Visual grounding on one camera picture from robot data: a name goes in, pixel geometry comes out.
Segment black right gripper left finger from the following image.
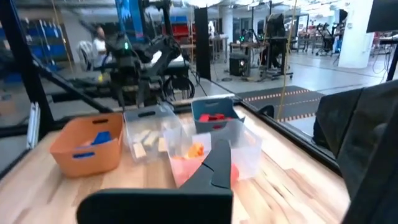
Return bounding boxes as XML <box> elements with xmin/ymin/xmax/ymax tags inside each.
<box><xmin>75</xmin><ymin>139</ymin><xmax>234</xmax><ymax>224</ymax></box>

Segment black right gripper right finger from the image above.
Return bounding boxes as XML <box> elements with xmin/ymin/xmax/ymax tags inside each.
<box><xmin>336</xmin><ymin>78</ymin><xmax>398</xmax><ymax>224</ymax></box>

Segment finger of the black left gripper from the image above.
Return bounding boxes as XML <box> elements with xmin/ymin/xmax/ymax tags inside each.
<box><xmin>116</xmin><ymin>85</ymin><xmax>126</xmax><ymax>110</ymax></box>
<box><xmin>136</xmin><ymin>78</ymin><xmax>150</xmax><ymax>107</ymax></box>

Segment natural wooden plank block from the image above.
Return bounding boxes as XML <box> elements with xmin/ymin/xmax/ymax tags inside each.
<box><xmin>141</xmin><ymin>130</ymin><xmax>160</xmax><ymax>147</ymax></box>
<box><xmin>157</xmin><ymin>136</ymin><xmax>169</xmax><ymax>154</ymax></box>
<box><xmin>132</xmin><ymin>142</ymin><xmax>147</xmax><ymax>160</ymax></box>

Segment orange toy brick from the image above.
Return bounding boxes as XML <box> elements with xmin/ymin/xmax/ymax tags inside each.
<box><xmin>185</xmin><ymin>142</ymin><xmax>205</xmax><ymax>160</ymax></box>

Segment clear plastic bin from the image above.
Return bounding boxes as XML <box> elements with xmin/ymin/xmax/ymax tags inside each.
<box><xmin>163</xmin><ymin>119</ymin><xmax>264</xmax><ymax>189</ymax></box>
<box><xmin>123</xmin><ymin>103</ymin><xmax>185</xmax><ymax>165</ymax></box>

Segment person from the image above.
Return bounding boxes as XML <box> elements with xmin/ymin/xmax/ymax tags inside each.
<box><xmin>91</xmin><ymin>26</ymin><xmax>108</xmax><ymax>68</ymax></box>

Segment white chair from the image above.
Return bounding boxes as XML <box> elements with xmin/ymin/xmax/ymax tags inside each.
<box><xmin>76</xmin><ymin>40</ymin><xmax>94</xmax><ymax>72</ymax></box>

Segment blue screen panel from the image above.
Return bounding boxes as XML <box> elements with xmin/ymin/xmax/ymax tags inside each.
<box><xmin>114</xmin><ymin>0</ymin><xmax>146</xmax><ymax>43</ymax></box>

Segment orange plastic bin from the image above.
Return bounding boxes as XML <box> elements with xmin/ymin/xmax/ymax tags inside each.
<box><xmin>49</xmin><ymin>111</ymin><xmax>124</xmax><ymax>179</ymax></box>

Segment red storage bins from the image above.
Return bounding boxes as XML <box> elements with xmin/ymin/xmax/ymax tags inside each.
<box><xmin>161</xmin><ymin>23</ymin><xmax>195</xmax><ymax>37</ymax></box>

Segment teal plastic bin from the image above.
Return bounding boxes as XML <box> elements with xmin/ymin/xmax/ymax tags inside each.
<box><xmin>190</xmin><ymin>96</ymin><xmax>246</xmax><ymax>135</ymax></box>

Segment dark grey panel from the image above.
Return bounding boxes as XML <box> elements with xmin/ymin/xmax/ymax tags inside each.
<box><xmin>312</xmin><ymin>88</ymin><xmax>364</xmax><ymax>157</ymax></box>

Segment black pillar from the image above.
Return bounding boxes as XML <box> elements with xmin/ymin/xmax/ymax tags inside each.
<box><xmin>194</xmin><ymin>6</ymin><xmax>212</xmax><ymax>82</ymax></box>

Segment blue storage shelf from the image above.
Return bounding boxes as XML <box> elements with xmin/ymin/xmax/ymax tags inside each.
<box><xmin>26</xmin><ymin>20</ymin><xmax>68</xmax><ymax>63</ymax></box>

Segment black floor box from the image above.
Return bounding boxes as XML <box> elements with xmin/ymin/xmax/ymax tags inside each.
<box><xmin>229</xmin><ymin>52</ymin><xmax>251</xmax><ymax>77</ymax></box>

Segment black floor mat striped edge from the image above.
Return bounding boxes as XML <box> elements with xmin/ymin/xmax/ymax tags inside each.
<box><xmin>238</xmin><ymin>85</ymin><xmax>326</xmax><ymax>123</ymax></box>

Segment black clamp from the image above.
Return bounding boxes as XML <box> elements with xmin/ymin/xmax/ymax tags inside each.
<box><xmin>257</xmin><ymin>104</ymin><xmax>275</xmax><ymax>119</ymax></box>

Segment black workstation stand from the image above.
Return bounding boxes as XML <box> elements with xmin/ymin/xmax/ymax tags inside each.
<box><xmin>261</xmin><ymin>12</ymin><xmax>295</xmax><ymax>80</ymax></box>

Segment white column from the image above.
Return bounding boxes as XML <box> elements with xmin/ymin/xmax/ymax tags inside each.
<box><xmin>338</xmin><ymin>0</ymin><xmax>376</xmax><ymax>69</ymax></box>

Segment silver aluminium post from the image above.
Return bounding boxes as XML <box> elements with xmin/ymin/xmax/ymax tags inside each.
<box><xmin>26</xmin><ymin>101</ymin><xmax>41</xmax><ymax>150</ymax></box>

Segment yellow cable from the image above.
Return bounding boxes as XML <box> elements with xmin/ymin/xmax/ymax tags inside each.
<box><xmin>275</xmin><ymin>0</ymin><xmax>299</xmax><ymax>121</ymax></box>

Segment black wall monitor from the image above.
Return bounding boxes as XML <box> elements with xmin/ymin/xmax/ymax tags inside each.
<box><xmin>366</xmin><ymin>0</ymin><xmax>398</xmax><ymax>34</ymax></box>

